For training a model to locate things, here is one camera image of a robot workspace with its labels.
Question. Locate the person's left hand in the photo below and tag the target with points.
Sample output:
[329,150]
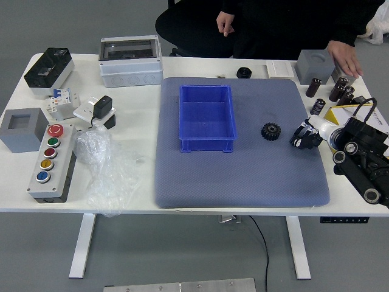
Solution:
[345,59]

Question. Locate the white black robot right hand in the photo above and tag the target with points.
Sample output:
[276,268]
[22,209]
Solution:
[322,127]

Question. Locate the person's right hand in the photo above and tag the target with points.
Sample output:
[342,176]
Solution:
[225,22]

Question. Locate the small black gear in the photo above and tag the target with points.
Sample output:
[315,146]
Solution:
[294,142]

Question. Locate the big black gear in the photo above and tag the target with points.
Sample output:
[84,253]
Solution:
[270,131]

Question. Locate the grey-blue padded mat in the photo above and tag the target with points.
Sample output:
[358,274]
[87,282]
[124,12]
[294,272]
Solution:
[243,176]

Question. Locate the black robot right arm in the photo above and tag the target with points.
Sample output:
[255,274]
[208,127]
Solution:
[364,170]

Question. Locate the yellow white cardboard box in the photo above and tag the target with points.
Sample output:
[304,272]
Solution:
[343,112]

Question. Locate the grey box with round hole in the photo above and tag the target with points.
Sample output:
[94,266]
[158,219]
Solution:
[313,71]

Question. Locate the small black flat box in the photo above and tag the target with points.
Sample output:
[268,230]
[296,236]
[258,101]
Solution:
[360,100]

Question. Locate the blue plastic box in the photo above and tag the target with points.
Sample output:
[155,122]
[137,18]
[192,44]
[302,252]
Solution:
[206,118]

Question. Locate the grey five-button control box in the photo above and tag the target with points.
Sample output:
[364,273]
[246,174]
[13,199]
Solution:
[60,158]

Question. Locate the black cylindrical capacitor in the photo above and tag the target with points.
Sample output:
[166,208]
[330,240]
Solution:
[317,107]
[350,90]

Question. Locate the brown cylindrical capacitor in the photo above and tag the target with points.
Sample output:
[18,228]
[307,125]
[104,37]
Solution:
[313,87]
[342,81]
[345,99]
[335,93]

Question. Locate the white crumpled plastic bag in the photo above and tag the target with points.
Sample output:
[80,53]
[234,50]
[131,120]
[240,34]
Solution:
[378,27]

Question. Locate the person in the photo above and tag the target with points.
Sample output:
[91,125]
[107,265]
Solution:
[288,27]

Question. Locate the black table control panel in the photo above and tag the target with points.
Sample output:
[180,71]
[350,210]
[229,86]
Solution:
[343,219]

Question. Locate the white table leg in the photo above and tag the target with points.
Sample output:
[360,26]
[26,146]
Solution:
[82,246]
[299,249]

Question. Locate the black power adapter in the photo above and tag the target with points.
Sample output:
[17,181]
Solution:
[101,106]

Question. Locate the small black block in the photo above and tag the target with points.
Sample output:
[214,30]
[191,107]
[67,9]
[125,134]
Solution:
[110,122]

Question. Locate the white blue circuit breaker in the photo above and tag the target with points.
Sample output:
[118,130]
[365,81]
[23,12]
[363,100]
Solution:
[60,98]

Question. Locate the clear plastic bag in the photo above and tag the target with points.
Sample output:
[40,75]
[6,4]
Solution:
[100,158]

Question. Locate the grey block with square recess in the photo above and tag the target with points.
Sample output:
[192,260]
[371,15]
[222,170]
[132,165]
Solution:
[18,143]

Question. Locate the grey red-button switch box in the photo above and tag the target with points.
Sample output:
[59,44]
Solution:
[336,72]

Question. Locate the white wall switch panel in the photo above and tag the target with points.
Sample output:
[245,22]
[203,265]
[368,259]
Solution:
[279,69]

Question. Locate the grey enclosure with clear lid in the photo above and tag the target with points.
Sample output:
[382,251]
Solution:
[130,73]

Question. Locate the metal bracket under table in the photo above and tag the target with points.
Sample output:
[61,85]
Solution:
[229,219]

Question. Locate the white wall socket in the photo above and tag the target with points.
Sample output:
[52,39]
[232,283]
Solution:
[83,111]

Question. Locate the black and white switch box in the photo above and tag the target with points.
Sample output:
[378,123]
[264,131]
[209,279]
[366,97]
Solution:
[48,68]

